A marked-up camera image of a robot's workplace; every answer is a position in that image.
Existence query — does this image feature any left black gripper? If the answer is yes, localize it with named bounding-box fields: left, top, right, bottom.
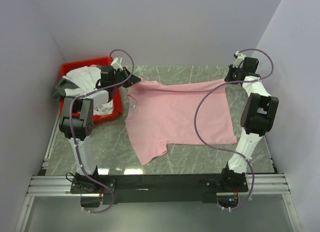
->
left=111, top=67, right=142, bottom=89

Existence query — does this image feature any pink t-shirt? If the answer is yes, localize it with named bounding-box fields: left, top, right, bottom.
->
left=125, top=79, right=237, bottom=165

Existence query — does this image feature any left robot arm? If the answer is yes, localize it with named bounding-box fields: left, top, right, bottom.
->
left=59, top=62, right=141, bottom=193

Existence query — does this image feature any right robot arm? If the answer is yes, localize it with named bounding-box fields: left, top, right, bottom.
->
left=219, top=54, right=279, bottom=192

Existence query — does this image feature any red plastic bin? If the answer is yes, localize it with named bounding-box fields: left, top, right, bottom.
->
left=60, top=57, right=123, bottom=124

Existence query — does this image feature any white t-shirt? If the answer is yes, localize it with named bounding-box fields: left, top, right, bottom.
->
left=63, top=66, right=114, bottom=116

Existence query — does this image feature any grey t-shirt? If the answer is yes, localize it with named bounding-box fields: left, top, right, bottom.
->
left=52, top=78, right=78, bottom=101

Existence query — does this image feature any black base beam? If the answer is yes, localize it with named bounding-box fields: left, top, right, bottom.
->
left=70, top=173, right=249, bottom=205

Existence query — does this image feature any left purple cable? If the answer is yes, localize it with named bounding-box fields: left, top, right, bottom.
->
left=68, top=49, right=135, bottom=214

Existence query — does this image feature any purple cable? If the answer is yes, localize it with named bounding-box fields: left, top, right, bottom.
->
left=194, top=48, right=274, bottom=211
left=68, top=49, right=135, bottom=214

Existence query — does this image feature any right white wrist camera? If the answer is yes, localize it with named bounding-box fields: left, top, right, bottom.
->
left=232, top=51, right=246, bottom=68

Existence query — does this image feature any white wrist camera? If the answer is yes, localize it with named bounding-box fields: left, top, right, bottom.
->
left=232, top=51, right=246, bottom=68
left=111, top=57, right=123, bottom=71

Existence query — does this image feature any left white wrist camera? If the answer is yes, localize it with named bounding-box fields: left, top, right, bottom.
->
left=111, top=57, right=123, bottom=71

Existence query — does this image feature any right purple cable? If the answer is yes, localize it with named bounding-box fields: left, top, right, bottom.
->
left=194, top=48, right=274, bottom=211

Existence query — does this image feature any aluminium frame rail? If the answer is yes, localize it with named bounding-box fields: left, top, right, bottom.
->
left=16, top=115, right=296, bottom=231

